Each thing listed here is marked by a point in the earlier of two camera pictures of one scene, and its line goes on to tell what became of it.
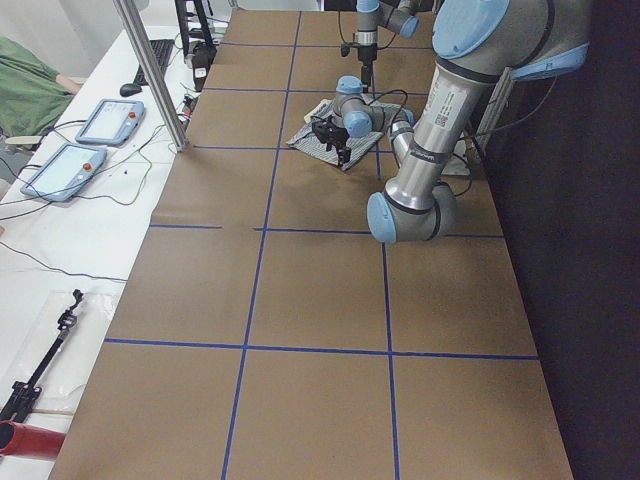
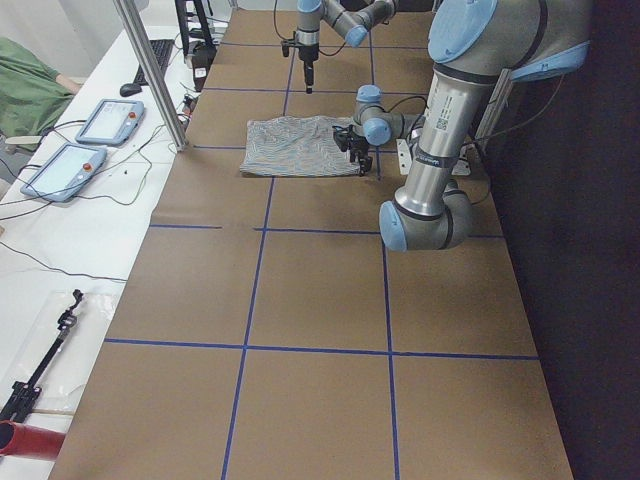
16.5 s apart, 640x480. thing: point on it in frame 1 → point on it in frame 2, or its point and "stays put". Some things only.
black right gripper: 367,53 → 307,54
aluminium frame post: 152,75 stays put
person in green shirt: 33,95 stays put
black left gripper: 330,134 → 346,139
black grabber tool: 25,393 stays put
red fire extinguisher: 20,439 stays put
